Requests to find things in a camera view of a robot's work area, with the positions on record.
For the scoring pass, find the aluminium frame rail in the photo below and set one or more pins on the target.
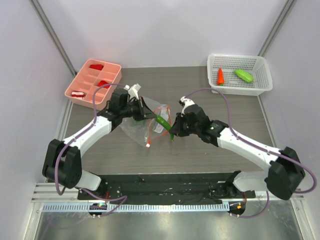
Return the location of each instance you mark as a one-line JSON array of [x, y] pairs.
[[150, 191]]

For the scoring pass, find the green fake pea pod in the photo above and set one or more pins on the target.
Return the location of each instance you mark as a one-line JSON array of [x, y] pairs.
[[245, 76]]

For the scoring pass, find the white slotted cable duct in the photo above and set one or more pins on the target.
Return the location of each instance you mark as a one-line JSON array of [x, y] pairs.
[[97, 207]]

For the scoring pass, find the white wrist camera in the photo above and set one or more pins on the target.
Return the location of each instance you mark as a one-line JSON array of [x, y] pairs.
[[133, 91], [185, 103]]

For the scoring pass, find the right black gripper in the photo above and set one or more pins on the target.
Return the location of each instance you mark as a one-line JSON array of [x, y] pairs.
[[180, 125]]

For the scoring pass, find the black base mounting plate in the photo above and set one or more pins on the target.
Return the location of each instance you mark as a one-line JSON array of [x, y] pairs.
[[187, 177]]

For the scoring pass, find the red fake food top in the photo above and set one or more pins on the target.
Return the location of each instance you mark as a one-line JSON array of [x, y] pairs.
[[98, 67]]

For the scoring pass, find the white perforated plastic basket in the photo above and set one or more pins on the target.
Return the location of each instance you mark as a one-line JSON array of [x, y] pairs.
[[255, 65]]

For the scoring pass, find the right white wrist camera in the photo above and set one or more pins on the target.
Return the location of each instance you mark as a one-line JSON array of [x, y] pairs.
[[185, 103]]

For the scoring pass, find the pink compartment tray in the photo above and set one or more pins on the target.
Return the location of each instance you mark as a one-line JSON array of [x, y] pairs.
[[87, 79]]

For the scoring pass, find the orange fake carrot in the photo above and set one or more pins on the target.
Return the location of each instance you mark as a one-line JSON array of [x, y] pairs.
[[220, 77]]

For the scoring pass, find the clear orange zip top bag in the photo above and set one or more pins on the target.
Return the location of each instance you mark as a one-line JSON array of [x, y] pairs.
[[146, 131]]

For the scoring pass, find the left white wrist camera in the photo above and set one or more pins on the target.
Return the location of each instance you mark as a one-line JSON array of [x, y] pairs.
[[133, 91]]

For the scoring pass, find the dark green fake chili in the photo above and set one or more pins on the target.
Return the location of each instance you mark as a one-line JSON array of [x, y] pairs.
[[160, 120]]

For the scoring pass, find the red white fake food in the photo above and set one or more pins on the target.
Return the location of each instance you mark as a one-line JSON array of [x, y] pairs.
[[78, 94]]

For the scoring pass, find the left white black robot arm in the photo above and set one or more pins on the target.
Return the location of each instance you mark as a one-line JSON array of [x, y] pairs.
[[63, 160]]

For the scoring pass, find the red fake food middle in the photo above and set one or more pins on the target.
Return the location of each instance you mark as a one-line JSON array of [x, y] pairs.
[[104, 84]]

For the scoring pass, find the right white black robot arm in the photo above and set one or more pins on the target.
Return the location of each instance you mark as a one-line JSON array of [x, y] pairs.
[[280, 172]]

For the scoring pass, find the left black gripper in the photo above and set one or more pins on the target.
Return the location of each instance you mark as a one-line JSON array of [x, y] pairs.
[[144, 112]]

